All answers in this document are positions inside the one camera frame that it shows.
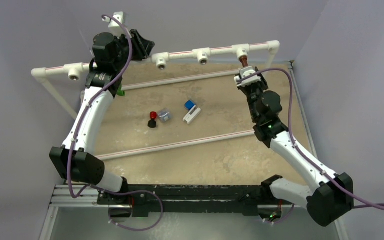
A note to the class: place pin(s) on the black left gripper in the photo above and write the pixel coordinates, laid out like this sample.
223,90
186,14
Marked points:
143,48

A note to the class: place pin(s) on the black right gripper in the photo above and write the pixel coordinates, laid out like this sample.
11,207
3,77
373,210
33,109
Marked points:
261,84

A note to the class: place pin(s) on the blue and white faucet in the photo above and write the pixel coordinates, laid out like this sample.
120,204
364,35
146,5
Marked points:
193,112

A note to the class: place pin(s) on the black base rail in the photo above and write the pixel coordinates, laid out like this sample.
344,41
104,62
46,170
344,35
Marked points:
247,200

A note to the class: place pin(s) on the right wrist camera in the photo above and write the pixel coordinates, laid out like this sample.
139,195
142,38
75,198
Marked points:
246,76

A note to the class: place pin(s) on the red and black faucet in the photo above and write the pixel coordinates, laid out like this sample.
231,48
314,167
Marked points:
152,122

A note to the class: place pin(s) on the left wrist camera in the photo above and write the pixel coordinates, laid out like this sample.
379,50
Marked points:
114,22

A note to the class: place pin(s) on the brown copper faucet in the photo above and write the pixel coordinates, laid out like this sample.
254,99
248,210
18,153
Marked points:
244,61

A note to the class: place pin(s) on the white PVC pipe frame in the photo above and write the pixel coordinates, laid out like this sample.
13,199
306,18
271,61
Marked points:
161,60

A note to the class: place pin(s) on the clear grey faucet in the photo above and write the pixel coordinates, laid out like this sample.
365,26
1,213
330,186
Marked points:
164,115

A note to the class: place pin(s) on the green faucet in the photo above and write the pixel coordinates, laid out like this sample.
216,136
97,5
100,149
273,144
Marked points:
120,92

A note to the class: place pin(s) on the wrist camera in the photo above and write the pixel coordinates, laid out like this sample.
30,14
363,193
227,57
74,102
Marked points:
246,76
114,22

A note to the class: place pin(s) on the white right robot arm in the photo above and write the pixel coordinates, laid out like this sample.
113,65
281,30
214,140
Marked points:
322,195

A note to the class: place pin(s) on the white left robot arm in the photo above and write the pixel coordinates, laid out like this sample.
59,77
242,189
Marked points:
74,159

